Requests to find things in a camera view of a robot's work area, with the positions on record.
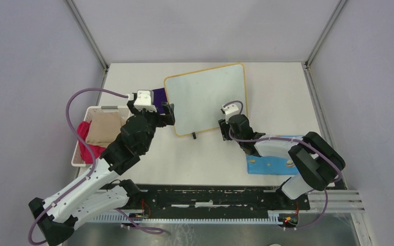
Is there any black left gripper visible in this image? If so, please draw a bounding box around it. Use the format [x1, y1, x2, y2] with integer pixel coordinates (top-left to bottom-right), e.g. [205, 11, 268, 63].
[127, 101, 175, 152]

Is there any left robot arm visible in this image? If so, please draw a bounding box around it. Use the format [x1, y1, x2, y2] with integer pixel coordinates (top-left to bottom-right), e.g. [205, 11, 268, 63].
[28, 100, 175, 245]

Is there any yellow-framed whiteboard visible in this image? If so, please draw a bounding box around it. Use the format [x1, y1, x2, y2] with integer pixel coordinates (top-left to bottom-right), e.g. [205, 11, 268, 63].
[164, 63, 248, 136]

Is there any purple cloth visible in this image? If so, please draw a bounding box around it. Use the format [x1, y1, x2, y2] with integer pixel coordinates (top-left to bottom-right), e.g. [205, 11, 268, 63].
[152, 88, 168, 114]

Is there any white plastic basket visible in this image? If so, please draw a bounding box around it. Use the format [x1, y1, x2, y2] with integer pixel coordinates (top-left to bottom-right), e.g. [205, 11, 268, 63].
[71, 106, 132, 167]

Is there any blue patterned cloth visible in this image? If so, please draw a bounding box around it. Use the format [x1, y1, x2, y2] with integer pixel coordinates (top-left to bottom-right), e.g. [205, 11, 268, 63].
[246, 135, 299, 175]

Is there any beige cloth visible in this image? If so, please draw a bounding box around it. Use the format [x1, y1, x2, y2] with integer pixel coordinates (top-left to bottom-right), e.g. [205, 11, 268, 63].
[85, 112, 122, 148]

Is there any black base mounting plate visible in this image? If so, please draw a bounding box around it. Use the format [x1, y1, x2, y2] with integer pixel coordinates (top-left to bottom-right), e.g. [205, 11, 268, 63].
[120, 184, 310, 219]

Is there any pink cloth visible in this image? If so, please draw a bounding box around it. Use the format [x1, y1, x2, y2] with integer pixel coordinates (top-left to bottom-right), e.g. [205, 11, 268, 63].
[76, 121, 106, 164]

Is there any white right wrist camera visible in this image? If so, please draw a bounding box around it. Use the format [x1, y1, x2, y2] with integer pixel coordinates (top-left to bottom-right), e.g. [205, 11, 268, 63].
[221, 103, 241, 123]

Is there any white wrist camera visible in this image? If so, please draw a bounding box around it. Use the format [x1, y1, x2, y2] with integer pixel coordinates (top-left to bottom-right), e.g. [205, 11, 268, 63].
[134, 90, 157, 112]
[221, 103, 241, 123]

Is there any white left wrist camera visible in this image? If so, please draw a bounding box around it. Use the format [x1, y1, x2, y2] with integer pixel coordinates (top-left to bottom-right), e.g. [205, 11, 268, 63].
[134, 90, 157, 112]

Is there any white cable duct rail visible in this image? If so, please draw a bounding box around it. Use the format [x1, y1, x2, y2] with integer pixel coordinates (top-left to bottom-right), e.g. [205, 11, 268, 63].
[89, 212, 282, 225]

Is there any left aluminium frame post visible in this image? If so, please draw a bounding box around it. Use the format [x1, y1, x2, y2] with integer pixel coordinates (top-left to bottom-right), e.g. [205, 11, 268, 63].
[64, 0, 109, 72]

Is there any aluminium frame post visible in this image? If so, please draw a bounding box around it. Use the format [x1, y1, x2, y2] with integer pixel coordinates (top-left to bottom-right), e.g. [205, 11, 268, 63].
[304, 0, 348, 68]
[64, 0, 109, 72]

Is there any right aluminium frame post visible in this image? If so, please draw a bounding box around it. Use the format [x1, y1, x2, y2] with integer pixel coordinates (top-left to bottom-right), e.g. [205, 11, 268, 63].
[304, 0, 348, 68]

